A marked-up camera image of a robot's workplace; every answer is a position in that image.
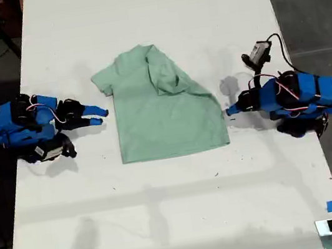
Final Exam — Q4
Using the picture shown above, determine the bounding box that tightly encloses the black and grey camera box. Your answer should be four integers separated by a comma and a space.
238, 39, 275, 72

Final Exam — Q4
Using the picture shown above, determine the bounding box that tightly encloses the black camera box white label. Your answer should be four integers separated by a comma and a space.
19, 132, 79, 167

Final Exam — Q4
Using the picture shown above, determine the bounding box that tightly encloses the black camera stalk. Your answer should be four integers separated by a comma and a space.
247, 64, 271, 90

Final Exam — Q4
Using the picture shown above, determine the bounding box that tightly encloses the black camera cable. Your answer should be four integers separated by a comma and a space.
265, 31, 300, 79

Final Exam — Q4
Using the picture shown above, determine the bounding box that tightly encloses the pale green T-shirt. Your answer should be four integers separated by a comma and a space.
86, 32, 232, 169

